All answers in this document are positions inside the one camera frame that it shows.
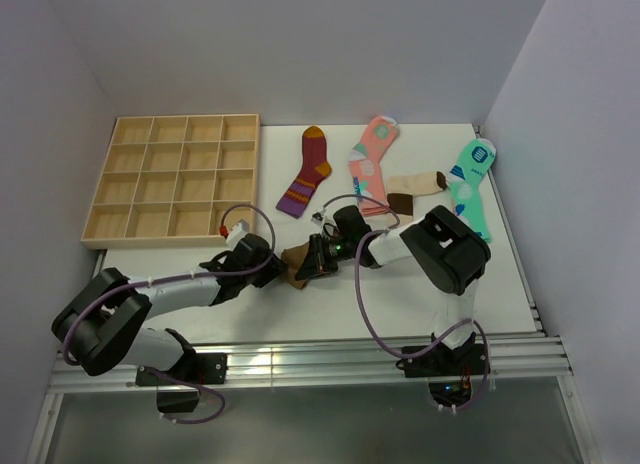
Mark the pink patterned sock pair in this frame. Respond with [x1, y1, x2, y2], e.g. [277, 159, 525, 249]
[348, 116, 399, 216]

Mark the mint green patterned sock pair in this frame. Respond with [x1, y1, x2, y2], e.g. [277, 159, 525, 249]
[446, 138, 496, 242]

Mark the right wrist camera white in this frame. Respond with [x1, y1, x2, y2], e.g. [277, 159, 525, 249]
[311, 207, 328, 226]

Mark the tan brown ribbed sock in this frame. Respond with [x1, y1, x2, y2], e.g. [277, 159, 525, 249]
[280, 243, 309, 290]

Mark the wooden compartment tray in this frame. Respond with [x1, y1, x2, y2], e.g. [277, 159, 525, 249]
[81, 114, 260, 250]

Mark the aluminium rail frame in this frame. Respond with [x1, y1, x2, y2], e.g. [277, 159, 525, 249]
[27, 243, 591, 464]

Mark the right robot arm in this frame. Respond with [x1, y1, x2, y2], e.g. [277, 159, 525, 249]
[295, 205, 491, 374]

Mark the cream brown striped sock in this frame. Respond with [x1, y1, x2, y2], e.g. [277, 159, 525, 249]
[385, 171, 447, 217]

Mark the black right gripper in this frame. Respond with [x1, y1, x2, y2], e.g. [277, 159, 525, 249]
[297, 232, 357, 280]

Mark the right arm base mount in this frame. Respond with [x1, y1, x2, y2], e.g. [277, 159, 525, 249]
[395, 344, 491, 378]

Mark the maroon purple striped sock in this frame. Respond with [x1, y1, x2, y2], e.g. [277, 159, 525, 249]
[276, 126, 332, 218]

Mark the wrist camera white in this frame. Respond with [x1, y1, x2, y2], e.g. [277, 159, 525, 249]
[219, 220, 250, 249]
[311, 207, 328, 226]

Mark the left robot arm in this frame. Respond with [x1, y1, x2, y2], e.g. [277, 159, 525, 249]
[51, 233, 288, 383]

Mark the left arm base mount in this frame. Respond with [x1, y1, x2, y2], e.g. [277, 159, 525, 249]
[135, 353, 228, 418]

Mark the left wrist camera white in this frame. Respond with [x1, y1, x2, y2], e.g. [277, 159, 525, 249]
[219, 220, 250, 249]

